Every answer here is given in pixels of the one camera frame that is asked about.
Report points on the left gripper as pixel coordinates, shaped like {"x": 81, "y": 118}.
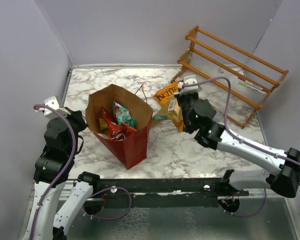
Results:
{"x": 77, "y": 116}

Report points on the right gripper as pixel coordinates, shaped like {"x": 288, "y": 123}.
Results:
{"x": 179, "y": 97}

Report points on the gold snack bag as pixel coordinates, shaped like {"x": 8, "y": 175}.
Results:
{"x": 170, "y": 111}

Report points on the orange Kettle chips bag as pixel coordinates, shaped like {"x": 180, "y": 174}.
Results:
{"x": 164, "y": 94}

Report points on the brown red paper bag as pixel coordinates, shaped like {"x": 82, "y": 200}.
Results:
{"x": 133, "y": 149}

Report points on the teal Fox's candy bag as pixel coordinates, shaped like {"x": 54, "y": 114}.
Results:
{"x": 122, "y": 115}

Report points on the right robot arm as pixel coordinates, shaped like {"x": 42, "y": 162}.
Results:
{"x": 280, "y": 169}

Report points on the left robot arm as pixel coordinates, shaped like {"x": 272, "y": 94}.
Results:
{"x": 47, "y": 221}

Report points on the wooden orange shelf rack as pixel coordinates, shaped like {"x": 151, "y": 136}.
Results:
{"x": 210, "y": 57}

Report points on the markers on shelf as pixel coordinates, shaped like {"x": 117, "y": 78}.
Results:
{"x": 251, "y": 85}

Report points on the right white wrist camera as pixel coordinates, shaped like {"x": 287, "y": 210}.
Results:
{"x": 190, "y": 85}

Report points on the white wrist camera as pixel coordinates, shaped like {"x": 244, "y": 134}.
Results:
{"x": 53, "y": 102}
{"x": 190, "y": 85}

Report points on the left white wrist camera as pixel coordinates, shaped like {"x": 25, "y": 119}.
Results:
{"x": 53, "y": 102}

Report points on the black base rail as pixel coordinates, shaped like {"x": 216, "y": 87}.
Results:
{"x": 161, "y": 193}

